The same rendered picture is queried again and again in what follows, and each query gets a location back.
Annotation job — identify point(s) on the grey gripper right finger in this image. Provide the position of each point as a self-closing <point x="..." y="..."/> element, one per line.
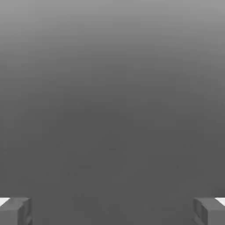
<point x="211" y="213"/>

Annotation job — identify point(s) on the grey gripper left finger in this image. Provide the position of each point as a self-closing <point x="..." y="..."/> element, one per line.
<point x="14" y="212"/>

